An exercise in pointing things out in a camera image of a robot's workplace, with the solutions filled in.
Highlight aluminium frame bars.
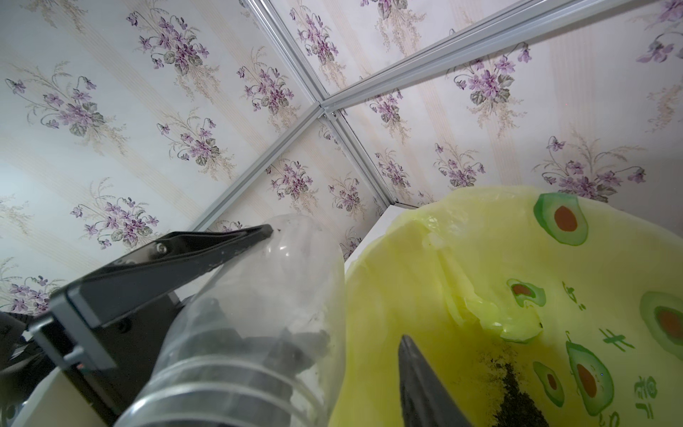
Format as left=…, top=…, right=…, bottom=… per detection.
left=189, top=0, right=641, bottom=233

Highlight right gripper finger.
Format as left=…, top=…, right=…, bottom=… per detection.
left=398, top=334, right=471, bottom=427

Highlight green avocado print bag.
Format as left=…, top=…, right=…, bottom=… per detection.
left=332, top=187, right=682, bottom=426

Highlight dark tea leaves pile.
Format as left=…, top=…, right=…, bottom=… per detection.
left=482, top=357, right=549, bottom=426

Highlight glass tea jar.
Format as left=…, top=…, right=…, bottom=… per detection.
left=117, top=215, right=346, bottom=426

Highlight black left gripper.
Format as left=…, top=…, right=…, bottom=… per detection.
left=1, top=224, right=273, bottom=426

